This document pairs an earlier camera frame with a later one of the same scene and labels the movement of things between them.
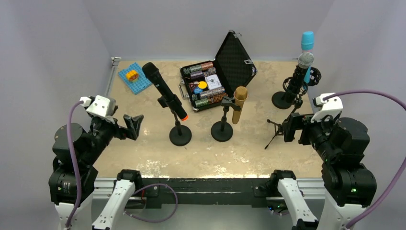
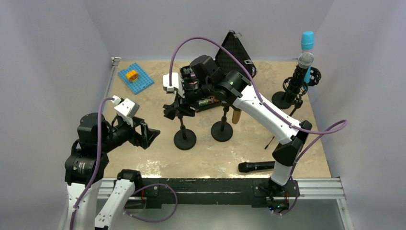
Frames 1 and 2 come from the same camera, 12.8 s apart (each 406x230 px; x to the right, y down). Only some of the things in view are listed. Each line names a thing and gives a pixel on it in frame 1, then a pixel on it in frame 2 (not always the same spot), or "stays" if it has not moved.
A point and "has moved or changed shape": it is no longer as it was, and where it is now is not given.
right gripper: (297, 120) → (184, 110)
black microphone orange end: (153, 72) → (245, 167)
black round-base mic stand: (179, 135) has moved or changed shape
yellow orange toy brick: (132, 74) stays
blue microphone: (307, 42) stays
